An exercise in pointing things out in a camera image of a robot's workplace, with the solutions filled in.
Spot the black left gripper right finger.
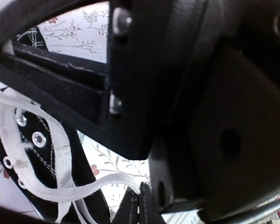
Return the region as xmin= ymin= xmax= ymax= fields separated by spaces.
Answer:
xmin=139 ymin=182 xmax=165 ymax=224

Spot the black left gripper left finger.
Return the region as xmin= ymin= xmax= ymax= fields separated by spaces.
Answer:
xmin=111 ymin=190 xmax=138 ymax=224

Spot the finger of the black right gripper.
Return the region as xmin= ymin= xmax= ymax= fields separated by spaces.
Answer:
xmin=0 ymin=0 xmax=224 ymax=161

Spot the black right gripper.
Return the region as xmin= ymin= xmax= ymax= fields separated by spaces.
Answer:
xmin=149 ymin=0 xmax=280 ymax=222

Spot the black white canvas sneaker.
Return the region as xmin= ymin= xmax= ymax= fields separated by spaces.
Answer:
xmin=0 ymin=25 xmax=140 ymax=224

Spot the floral patterned table mat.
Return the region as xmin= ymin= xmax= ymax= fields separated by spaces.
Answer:
xmin=0 ymin=1 xmax=201 ymax=224

